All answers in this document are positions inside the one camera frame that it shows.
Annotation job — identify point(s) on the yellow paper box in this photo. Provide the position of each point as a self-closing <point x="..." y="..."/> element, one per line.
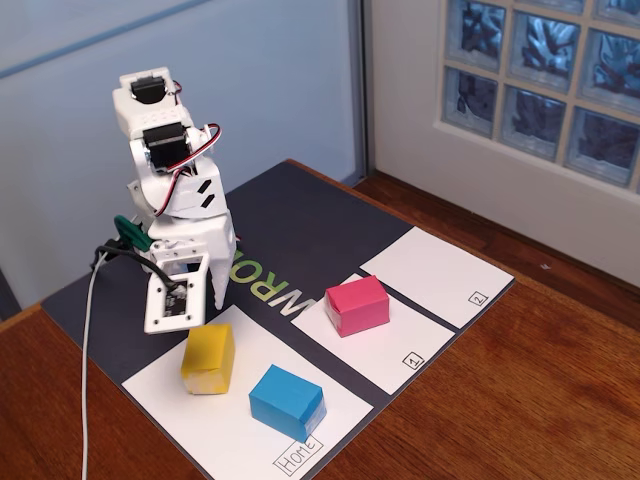
<point x="207" y="355"/>

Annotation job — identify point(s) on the white sheet marked Home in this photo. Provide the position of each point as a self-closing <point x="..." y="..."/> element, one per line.
<point x="225" y="430"/>

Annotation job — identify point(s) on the white framed wrist camera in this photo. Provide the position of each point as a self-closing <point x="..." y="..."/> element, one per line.
<point x="155" y="320"/>

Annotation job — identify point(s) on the white sheet marked 1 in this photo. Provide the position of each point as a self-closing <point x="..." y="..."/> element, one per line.
<point x="380" y="355"/>

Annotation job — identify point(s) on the green clamp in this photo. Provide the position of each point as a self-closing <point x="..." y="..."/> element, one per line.
<point x="130" y="232"/>

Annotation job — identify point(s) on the pink paper box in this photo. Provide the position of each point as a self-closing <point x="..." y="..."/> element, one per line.
<point x="357" y="307"/>

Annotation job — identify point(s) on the black mat with WRO print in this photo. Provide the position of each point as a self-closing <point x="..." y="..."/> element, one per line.
<point x="300" y="220"/>

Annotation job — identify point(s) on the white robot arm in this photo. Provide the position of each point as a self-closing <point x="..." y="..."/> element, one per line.
<point x="150" y="117"/>

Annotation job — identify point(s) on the blue paper box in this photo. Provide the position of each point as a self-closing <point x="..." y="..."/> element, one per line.
<point x="285" y="400"/>

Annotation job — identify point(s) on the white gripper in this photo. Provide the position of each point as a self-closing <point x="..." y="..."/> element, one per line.
<point x="207" y="232"/>

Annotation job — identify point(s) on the white sheet marked 2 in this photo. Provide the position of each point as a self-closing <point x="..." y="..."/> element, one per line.
<point x="430" y="270"/>

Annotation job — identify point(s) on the glass block window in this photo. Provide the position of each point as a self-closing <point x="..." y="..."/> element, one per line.
<point x="545" y="40"/>

